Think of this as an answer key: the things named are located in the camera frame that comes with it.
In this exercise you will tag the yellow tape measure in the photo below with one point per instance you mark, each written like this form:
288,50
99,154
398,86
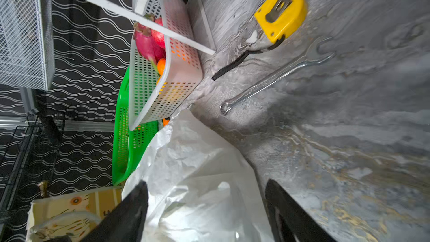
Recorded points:
281,18

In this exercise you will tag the white plastic grocery bag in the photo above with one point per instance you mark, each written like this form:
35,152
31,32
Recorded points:
200,187

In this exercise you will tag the black wire wall basket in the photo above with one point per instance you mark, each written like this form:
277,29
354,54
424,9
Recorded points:
29,160

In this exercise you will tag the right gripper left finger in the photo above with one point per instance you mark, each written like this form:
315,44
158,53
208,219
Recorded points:
126,222

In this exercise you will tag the orange fruit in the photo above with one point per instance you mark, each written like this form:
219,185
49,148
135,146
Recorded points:
161,66

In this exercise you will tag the cream canvas tote bag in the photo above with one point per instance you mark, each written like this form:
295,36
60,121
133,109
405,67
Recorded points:
74,215

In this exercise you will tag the pink dragon fruit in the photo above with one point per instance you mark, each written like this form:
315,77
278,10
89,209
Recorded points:
147,46

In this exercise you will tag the green plastic basket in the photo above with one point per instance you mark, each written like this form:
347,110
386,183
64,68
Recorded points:
128,146

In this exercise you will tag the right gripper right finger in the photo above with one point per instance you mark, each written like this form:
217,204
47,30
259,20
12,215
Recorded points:
288,220

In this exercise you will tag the metal wrench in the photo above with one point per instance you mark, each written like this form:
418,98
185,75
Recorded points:
309,58

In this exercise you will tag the white wire wall basket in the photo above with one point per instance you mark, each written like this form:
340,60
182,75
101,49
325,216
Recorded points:
27,44

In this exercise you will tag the white plastic fruit basket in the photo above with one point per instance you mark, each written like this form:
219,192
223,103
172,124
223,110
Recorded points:
151,96

